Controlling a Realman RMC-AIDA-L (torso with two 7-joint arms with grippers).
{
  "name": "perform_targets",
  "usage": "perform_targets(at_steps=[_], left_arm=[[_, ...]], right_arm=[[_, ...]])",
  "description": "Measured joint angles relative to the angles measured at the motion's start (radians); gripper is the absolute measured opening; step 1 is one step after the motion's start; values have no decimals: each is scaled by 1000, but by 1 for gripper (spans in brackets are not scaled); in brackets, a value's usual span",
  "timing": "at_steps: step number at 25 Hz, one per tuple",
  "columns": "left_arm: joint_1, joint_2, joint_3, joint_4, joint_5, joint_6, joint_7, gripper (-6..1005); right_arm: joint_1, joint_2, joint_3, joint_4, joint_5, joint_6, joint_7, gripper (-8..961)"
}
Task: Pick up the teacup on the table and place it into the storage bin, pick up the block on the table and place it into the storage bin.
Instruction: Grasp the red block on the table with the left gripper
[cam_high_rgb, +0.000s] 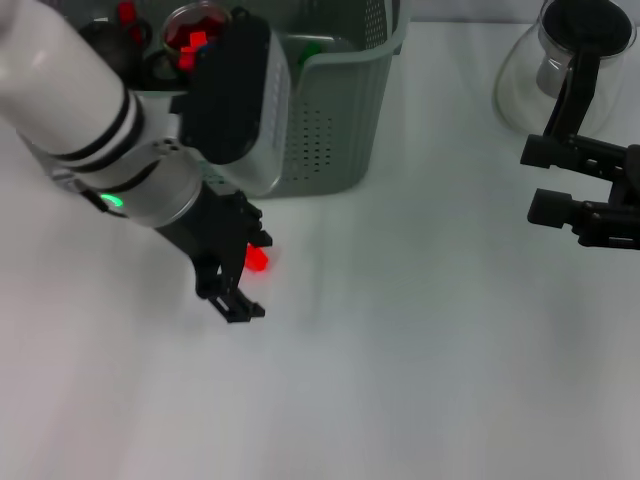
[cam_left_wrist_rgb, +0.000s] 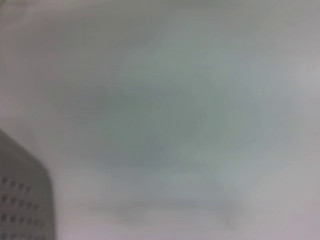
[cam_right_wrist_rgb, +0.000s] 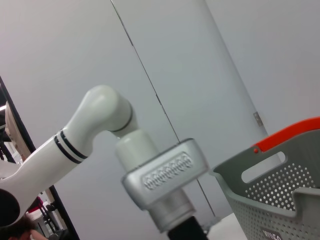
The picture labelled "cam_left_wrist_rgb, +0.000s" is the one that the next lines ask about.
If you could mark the grey perforated storage bin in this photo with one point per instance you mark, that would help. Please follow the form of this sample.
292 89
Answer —
22 190

